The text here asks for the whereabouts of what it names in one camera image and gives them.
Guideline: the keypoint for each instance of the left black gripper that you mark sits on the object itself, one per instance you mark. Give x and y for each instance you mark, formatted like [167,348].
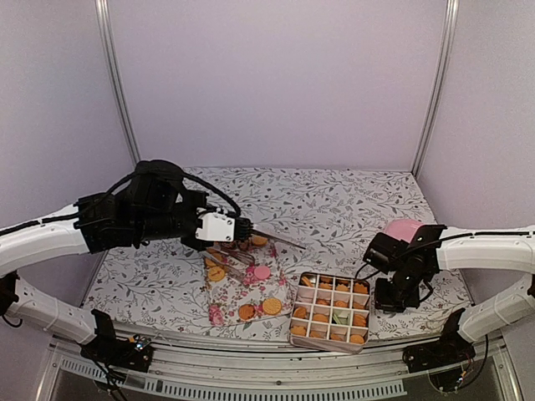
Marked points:
[216,210]

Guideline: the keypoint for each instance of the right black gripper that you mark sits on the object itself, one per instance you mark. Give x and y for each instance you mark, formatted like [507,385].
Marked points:
[383,302]

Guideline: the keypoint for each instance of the floral cookie tray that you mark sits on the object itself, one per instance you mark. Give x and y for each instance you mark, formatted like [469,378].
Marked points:
[231,303]

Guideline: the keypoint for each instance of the metal divided cookie tin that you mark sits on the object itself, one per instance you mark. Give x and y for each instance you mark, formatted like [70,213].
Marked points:
[318,298]

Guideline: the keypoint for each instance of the metal tin lid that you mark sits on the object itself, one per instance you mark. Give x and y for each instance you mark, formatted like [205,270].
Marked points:
[277,238]

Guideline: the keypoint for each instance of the metal serving tongs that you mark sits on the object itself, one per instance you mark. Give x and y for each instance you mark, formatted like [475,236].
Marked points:
[234,261]

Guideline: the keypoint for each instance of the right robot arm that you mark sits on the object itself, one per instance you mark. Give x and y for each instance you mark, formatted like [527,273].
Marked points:
[438,248]

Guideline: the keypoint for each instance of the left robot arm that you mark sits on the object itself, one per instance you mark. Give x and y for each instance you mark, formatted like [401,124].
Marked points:
[157,201]

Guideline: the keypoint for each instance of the round tan cookie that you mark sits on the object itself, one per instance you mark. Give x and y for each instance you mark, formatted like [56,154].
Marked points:
[258,241]

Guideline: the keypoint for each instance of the red mark round cookie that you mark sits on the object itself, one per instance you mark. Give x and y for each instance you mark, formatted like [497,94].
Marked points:
[216,274]

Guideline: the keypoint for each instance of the pink plate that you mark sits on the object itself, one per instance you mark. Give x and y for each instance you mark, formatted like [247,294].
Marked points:
[403,229]

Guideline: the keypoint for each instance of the floral tablecloth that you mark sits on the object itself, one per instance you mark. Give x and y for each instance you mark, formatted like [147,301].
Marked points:
[333,214]

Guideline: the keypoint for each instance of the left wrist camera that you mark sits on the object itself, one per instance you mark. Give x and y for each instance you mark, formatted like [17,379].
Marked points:
[214,226]

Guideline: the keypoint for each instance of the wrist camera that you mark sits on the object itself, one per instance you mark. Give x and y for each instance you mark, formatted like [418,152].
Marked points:
[214,226]
[382,251]

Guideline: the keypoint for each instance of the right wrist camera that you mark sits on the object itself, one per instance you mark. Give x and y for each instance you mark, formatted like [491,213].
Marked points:
[382,251]

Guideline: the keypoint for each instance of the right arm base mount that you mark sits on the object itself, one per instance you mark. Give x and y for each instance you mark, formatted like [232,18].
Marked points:
[439,354]

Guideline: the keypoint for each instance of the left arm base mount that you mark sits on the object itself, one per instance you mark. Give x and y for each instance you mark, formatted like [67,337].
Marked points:
[134,353]

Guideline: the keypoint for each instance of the left aluminium frame post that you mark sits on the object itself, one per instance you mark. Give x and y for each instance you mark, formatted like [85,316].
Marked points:
[102,8]

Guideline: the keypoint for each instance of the aluminium frame post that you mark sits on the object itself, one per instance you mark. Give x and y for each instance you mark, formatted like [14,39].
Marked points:
[444,57]
[102,8]

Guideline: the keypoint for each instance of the right aluminium frame post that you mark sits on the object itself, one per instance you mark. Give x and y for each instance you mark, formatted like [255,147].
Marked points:
[444,57]

